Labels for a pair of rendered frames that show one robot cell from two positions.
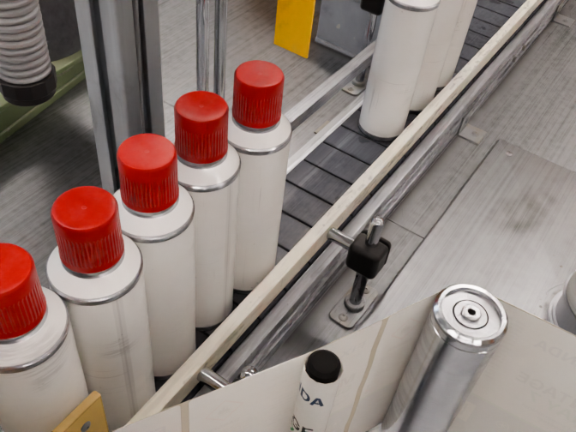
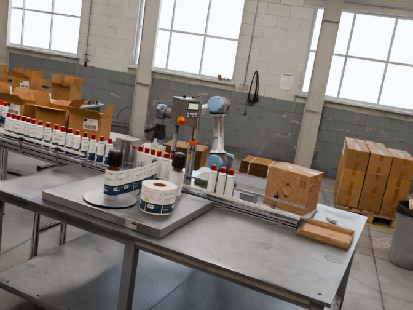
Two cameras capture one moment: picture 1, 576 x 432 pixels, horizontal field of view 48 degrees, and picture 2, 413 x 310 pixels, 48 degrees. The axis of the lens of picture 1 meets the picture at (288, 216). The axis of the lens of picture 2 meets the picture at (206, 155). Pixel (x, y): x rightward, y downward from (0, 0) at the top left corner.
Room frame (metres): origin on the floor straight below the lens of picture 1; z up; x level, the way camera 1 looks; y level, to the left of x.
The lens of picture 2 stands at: (0.24, -3.09, 1.79)
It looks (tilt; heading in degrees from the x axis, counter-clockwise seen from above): 12 degrees down; 84
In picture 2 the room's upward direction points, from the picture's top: 9 degrees clockwise
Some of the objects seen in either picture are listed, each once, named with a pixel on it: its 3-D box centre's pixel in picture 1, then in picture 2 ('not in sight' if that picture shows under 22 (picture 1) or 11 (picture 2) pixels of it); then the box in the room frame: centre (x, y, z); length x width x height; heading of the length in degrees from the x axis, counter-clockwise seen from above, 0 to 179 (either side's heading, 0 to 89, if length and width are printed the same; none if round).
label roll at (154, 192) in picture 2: not in sight; (158, 197); (0.25, -0.50, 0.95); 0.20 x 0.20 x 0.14
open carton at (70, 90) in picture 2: not in sight; (65, 88); (-1.32, 4.12, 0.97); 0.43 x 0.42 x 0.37; 67
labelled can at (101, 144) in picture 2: not in sight; (100, 149); (-0.21, 0.34, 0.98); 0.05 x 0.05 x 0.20
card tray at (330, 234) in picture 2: not in sight; (326, 232); (1.29, -0.47, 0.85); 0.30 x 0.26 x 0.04; 151
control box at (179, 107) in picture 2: not in sight; (185, 111); (0.36, 0.13, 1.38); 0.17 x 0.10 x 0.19; 26
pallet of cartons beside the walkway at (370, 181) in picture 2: not in sight; (370, 179); (3.13, 3.00, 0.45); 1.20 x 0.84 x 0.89; 72
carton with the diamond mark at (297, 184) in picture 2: not in sight; (293, 187); (1.17, -0.03, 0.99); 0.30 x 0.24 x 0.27; 142
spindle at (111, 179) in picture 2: not in sight; (112, 174); (-0.03, -0.44, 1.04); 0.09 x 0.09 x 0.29
